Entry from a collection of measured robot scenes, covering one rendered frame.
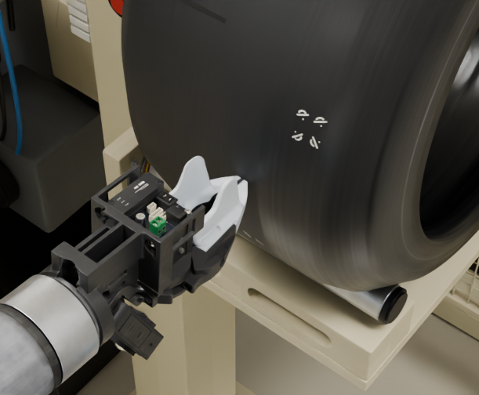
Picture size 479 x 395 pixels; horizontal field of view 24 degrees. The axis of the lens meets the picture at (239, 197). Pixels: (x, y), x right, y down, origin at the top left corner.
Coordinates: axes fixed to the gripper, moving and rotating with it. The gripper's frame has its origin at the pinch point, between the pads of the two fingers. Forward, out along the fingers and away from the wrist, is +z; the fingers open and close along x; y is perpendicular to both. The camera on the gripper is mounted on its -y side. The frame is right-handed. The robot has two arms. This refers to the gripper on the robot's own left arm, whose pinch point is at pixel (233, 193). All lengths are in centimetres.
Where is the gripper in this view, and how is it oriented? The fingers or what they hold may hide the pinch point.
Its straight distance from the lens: 98.1
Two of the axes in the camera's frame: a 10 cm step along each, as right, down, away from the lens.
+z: 6.2, -5.1, 5.9
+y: 0.8, -7.1, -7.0
